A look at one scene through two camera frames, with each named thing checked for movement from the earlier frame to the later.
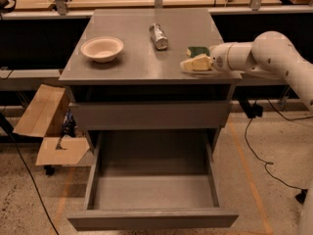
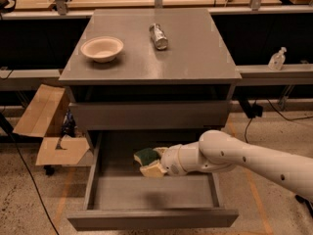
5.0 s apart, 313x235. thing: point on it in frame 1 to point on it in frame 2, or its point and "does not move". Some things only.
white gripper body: x=219 y=58 to x=171 y=161
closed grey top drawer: x=151 y=115 does not move
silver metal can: x=158 y=36 does not move
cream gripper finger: x=200 y=63 to x=154 y=169
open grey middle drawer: x=152 y=179 does not move
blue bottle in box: x=68 y=127 does not move
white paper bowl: x=103 y=49 does not move
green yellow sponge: x=198 y=50 to x=147 y=156
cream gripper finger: x=213 y=47 to x=161 y=150
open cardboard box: x=43 y=117 does not move
